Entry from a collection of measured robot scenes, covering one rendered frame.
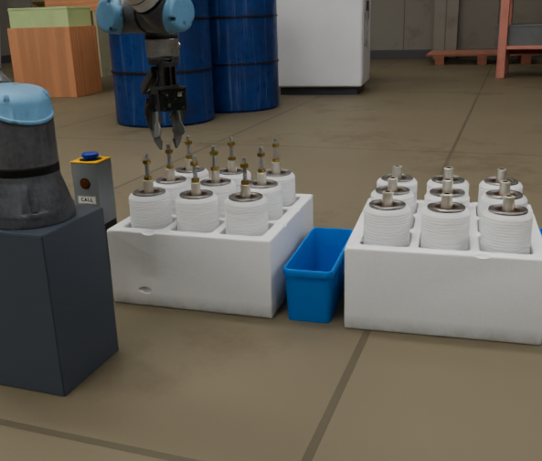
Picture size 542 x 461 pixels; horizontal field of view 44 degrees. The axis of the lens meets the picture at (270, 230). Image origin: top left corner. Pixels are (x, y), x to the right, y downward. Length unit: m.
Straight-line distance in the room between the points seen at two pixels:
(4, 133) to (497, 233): 0.92
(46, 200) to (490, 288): 0.84
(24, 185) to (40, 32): 5.06
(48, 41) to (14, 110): 5.02
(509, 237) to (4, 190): 0.93
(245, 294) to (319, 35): 4.15
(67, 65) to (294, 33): 1.98
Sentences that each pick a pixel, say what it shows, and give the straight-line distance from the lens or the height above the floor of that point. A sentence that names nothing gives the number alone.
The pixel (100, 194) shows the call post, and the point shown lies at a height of 0.24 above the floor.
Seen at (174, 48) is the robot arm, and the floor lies 0.56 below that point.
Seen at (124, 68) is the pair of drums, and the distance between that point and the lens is 4.18.
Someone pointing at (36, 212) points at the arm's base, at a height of 0.32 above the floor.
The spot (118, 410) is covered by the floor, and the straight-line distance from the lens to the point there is 1.20.
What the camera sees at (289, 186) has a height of 0.23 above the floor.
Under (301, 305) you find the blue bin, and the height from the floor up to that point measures 0.04.
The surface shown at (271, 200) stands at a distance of 1.55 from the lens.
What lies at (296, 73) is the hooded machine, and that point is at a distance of 5.51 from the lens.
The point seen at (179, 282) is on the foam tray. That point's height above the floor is 0.07.
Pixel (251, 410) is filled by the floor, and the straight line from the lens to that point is 1.16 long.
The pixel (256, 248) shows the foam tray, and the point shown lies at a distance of 1.41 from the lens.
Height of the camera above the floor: 0.63
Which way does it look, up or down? 18 degrees down
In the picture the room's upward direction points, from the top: 2 degrees counter-clockwise
